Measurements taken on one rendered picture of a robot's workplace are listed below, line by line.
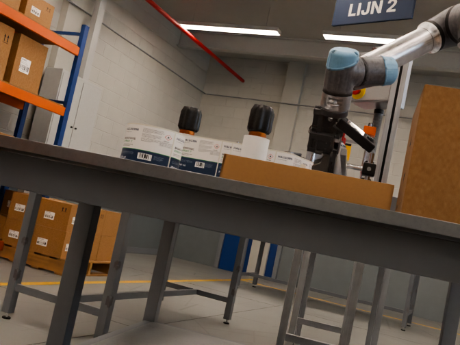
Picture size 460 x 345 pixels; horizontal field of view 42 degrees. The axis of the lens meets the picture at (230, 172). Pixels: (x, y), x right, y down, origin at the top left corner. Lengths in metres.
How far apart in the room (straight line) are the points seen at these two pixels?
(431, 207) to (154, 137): 1.02
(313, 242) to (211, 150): 1.37
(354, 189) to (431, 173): 0.36
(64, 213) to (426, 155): 4.73
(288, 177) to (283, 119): 9.29
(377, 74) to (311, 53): 7.63
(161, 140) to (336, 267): 7.95
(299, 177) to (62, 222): 4.89
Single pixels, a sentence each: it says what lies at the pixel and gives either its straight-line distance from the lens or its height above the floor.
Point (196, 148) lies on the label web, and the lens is 2.27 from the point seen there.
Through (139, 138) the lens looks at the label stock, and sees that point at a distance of 1.97.
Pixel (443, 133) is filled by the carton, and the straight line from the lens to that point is 1.26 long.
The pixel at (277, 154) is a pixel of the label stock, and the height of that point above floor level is 1.05.
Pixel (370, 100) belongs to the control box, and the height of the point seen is 1.29.
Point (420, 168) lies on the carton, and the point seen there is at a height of 0.95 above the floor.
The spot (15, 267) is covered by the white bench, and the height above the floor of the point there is 0.28.
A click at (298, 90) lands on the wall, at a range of 10.26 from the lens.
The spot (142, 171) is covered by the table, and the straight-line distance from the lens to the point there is 0.93.
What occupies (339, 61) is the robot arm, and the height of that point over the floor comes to 1.20.
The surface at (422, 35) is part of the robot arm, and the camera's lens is 1.84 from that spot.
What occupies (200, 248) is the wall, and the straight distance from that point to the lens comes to 10.50.
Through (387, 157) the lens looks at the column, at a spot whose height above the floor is 1.10.
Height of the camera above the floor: 0.76
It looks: 5 degrees up
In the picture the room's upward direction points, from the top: 12 degrees clockwise
